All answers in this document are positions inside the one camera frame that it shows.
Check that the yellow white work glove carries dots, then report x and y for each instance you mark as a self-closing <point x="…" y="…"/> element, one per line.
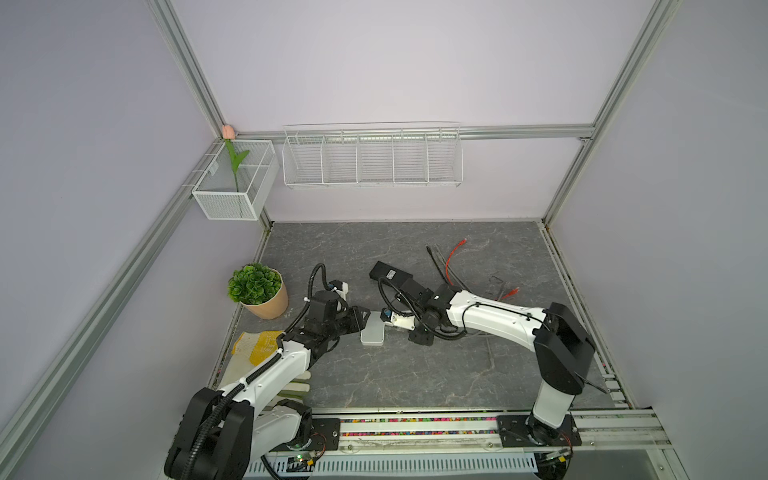
<point x="249" y="350"/>

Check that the white mesh wall basket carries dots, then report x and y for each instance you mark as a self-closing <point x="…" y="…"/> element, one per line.
<point x="215" y="190"/>

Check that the white network switch box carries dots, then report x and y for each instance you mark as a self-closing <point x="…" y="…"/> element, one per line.
<point x="373" y="334"/>

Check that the green potted plant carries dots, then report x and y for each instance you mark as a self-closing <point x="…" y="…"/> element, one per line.
<point x="260" y="289"/>

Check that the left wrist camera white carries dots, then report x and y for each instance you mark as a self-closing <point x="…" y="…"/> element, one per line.
<point x="341" y="288"/>

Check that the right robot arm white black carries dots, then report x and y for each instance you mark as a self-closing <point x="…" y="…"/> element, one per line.
<point x="564" y="350"/>

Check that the black network switch box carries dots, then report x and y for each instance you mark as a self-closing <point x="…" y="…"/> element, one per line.
<point x="397" y="277"/>

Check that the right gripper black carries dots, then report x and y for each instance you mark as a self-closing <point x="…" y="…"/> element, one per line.
<point x="421" y="339"/>

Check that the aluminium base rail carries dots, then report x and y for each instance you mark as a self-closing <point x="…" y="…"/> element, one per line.
<point x="451" y="432"/>

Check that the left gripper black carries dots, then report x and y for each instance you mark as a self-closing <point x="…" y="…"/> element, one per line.
<point x="353" y="314"/>

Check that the pink tulip artificial flower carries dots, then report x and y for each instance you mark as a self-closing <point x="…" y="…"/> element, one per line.
<point x="236" y="157"/>

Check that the white wire wall shelf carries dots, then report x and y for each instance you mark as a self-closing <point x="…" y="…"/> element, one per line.
<point x="381" y="154"/>

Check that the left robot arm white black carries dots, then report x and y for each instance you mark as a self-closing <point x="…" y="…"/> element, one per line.
<point x="252" y="390"/>

